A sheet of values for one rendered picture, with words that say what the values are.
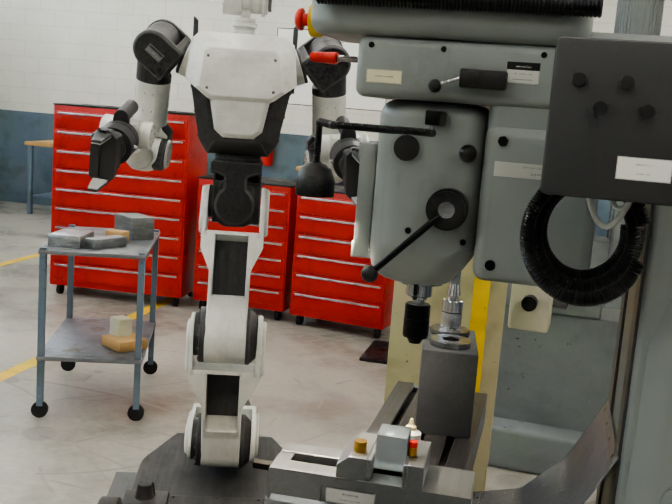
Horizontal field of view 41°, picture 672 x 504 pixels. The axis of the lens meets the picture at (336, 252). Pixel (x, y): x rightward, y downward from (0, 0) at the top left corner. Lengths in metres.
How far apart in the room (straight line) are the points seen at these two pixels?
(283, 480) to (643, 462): 0.59
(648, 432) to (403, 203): 0.54
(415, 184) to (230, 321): 0.87
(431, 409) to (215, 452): 0.74
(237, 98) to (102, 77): 9.80
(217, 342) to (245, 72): 0.67
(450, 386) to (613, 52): 0.94
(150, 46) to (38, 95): 10.18
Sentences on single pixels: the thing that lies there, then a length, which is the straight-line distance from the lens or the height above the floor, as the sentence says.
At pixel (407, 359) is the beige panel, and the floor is 0.67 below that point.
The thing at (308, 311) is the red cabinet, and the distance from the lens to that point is 6.54.
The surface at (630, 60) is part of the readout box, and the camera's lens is 1.26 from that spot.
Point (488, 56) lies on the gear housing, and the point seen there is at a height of 1.71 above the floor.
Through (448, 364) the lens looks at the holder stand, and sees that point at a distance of 1.96.
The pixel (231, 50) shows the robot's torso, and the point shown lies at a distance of 2.28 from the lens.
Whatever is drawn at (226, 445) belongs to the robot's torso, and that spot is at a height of 0.70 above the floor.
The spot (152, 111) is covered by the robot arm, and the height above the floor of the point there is 1.56.
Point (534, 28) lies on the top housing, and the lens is 1.50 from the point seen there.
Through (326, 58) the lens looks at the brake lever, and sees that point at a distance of 1.77.
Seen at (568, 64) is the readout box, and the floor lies 1.69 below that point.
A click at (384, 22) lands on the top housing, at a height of 1.75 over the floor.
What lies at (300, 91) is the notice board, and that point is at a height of 1.72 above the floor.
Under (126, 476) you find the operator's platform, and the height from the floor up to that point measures 0.40.
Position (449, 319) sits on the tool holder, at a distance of 2.07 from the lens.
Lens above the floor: 1.62
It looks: 9 degrees down
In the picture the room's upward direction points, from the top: 4 degrees clockwise
